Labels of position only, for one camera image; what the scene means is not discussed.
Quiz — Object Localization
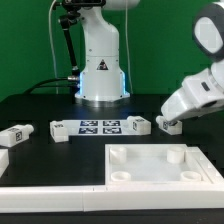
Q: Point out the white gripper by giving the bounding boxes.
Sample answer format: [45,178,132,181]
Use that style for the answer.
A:
[161,63,224,122]

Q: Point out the white square table top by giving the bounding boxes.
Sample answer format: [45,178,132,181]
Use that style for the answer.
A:
[105,144,212,184]

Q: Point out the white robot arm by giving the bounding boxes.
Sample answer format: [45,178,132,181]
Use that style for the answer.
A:
[62,0,224,123]

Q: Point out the white L-shaped fence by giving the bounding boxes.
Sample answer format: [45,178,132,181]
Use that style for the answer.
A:
[0,146,224,213]

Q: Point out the white block with tag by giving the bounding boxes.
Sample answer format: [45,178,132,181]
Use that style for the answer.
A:
[50,121,69,143]

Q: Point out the white marker base plate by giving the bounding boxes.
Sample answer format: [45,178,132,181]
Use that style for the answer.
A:
[61,120,134,136]

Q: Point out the white cable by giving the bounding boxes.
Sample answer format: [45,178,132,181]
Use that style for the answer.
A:
[48,0,60,95]

